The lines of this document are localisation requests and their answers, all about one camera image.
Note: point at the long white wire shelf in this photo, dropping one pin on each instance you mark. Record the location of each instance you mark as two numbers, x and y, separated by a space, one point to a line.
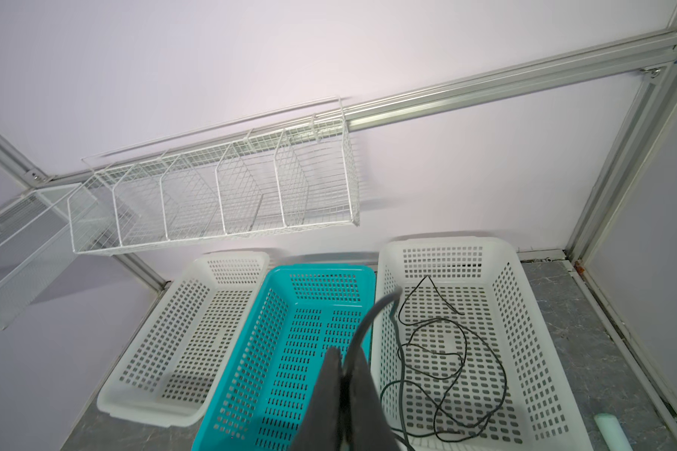
282 179

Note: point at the teal plastic basket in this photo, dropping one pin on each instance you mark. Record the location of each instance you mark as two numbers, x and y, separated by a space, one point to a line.
301 311

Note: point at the white plastic basket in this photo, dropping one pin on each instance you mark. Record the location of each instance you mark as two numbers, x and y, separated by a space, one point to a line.
171 369
464 360

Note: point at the white plastic basket left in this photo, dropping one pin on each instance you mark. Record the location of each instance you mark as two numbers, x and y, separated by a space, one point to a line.
171 369

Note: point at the mint green brush handle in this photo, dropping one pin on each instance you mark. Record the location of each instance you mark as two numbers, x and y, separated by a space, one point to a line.
612 432

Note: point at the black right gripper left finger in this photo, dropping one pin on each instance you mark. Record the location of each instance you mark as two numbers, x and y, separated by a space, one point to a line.
321 428

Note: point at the white plastic basket right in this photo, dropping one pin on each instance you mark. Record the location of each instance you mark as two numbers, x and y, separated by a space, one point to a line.
464 360

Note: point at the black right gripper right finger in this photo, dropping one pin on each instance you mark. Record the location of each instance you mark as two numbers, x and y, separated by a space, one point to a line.
367 427

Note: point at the aluminium frame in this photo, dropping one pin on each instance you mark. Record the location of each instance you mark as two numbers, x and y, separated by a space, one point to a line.
467 117

